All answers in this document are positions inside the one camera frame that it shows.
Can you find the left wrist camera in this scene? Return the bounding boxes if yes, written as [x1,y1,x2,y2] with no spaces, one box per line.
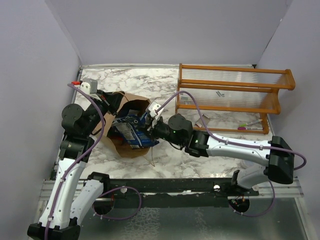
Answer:
[79,78,98,96]

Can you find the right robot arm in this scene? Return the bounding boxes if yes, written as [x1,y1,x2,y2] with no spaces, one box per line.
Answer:
[147,114,295,196]

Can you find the green marker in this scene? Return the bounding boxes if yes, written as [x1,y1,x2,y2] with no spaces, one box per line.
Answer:
[239,119,263,128]

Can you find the brown paper bag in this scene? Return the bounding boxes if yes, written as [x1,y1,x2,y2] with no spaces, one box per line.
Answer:
[92,92,151,159]

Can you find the open small cardboard box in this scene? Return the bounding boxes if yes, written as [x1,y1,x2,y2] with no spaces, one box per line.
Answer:
[194,114,211,128]

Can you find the blue snack bag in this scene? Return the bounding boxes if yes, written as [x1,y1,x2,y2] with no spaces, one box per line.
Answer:
[112,112,147,128]

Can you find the purple cable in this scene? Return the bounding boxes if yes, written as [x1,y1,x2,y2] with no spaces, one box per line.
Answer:
[156,91,307,218]
[44,82,143,240]

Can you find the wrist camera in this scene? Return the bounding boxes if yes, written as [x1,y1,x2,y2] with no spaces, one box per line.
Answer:
[146,101,163,128]
[79,78,98,96]

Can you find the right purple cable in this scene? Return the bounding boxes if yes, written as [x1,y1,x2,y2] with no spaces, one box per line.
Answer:
[156,91,307,218]

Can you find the pink marker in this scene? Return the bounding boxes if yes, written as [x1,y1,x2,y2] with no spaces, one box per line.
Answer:
[237,126,264,131]

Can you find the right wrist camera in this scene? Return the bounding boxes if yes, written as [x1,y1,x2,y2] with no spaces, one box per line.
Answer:
[146,101,163,128]

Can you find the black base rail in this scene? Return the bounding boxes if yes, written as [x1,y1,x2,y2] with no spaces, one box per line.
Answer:
[87,172,259,210]

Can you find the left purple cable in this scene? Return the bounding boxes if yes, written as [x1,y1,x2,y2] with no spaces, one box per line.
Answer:
[44,82,143,240]

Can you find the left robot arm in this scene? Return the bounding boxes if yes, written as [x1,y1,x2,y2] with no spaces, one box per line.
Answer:
[27,90,124,240]

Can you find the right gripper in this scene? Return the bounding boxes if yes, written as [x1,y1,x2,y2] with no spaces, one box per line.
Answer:
[137,115,185,148]

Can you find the wooden shelf rack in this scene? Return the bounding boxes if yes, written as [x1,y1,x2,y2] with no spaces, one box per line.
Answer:
[175,64,296,135]

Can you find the Kettle sea salt vinegar chips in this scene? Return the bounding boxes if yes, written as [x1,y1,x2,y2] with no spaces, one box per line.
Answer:
[112,122,160,149]

